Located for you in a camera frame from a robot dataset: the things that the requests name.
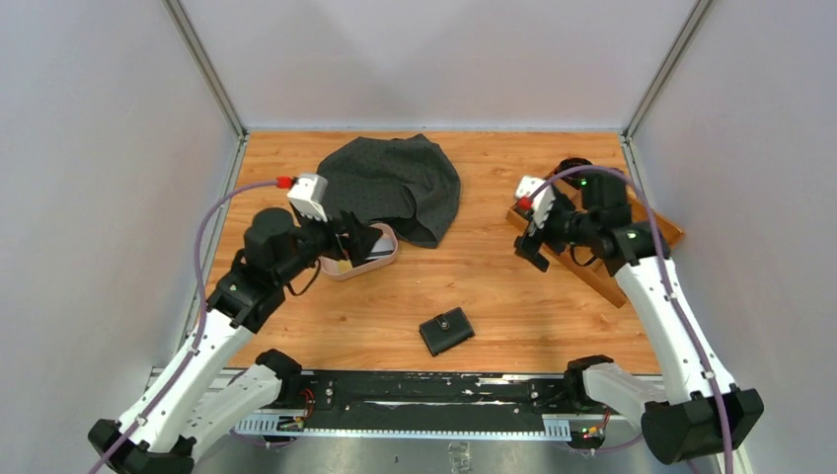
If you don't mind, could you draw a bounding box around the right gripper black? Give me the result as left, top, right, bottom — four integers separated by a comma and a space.
513, 190, 598, 272

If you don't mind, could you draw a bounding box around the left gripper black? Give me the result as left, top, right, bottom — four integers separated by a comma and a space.
276, 203, 382, 285

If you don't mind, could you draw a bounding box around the pink oval tray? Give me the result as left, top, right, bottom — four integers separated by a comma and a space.
319, 223, 400, 281

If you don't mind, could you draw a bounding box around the black leather card holder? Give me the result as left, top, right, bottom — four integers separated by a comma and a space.
418, 307, 475, 356

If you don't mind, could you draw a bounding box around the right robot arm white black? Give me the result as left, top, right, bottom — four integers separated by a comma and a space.
514, 165, 764, 472

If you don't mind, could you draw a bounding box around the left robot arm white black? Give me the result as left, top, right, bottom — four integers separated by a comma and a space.
88, 207, 383, 473

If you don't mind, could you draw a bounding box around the grey credit card stack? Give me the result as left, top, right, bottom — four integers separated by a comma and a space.
368, 235, 396, 260

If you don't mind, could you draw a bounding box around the dark grey dotted cloth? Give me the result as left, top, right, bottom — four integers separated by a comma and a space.
316, 134, 462, 249

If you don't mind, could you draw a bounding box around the orange compartment tray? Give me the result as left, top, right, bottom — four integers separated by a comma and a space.
507, 164, 686, 307

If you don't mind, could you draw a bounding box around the black round part top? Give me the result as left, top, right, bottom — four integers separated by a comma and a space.
555, 156, 591, 174

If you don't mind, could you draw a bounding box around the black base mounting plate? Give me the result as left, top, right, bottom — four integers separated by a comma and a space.
263, 370, 614, 435

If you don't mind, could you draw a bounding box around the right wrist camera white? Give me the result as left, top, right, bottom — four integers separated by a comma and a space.
514, 175, 555, 229

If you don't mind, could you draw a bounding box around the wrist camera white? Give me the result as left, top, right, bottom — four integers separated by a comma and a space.
514, 175, 555, 229
287, 173, 328, 222

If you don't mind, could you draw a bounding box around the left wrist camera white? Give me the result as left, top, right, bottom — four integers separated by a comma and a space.
287, 173, 328, 222

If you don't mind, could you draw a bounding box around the aluminium frame rail front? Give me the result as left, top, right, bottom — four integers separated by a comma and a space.
140, 367, 737, 443

